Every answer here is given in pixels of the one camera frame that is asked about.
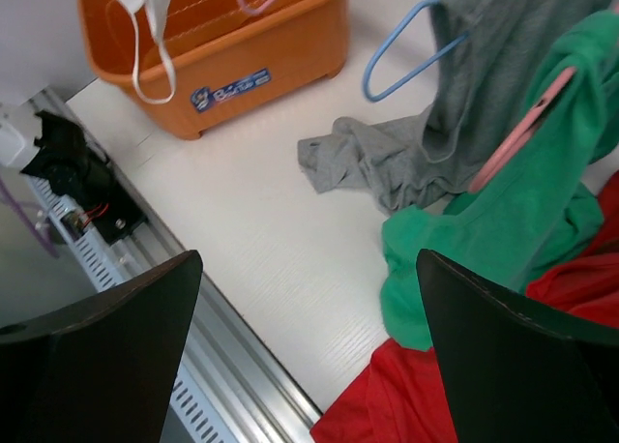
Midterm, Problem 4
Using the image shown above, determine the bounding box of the white tank top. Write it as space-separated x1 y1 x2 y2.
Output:
116 0 177 105

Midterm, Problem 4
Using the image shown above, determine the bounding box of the grey tank top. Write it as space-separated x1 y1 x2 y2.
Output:
298 0 612 213

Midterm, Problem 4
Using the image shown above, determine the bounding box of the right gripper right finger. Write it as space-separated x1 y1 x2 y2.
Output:
416 250 618 442

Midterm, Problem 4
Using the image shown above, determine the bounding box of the blue hanger of grey top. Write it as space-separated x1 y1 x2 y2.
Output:
361 0 470 103

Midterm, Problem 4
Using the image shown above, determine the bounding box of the pink hanger of green top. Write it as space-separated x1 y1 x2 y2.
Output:
468 67 576 193

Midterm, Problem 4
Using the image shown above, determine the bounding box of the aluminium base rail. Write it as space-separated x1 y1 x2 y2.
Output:
28 87 324 443

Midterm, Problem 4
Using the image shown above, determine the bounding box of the orange plastic tub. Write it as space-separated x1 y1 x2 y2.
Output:
77 0 349 139

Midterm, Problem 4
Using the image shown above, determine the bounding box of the slotted white cable duct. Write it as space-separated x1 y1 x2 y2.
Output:
26 178 236 442

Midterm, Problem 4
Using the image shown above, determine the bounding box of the red tank top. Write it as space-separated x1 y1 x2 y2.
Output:
310 176 618 442

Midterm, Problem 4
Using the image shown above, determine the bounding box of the green tank top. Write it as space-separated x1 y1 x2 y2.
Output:
380 11 618 351

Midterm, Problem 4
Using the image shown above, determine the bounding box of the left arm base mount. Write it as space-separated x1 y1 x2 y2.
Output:
22 110 146 244

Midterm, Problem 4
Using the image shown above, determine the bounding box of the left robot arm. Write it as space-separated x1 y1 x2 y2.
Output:
0 103 43 171

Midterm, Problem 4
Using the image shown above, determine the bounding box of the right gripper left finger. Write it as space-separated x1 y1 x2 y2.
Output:
1 251 202 442

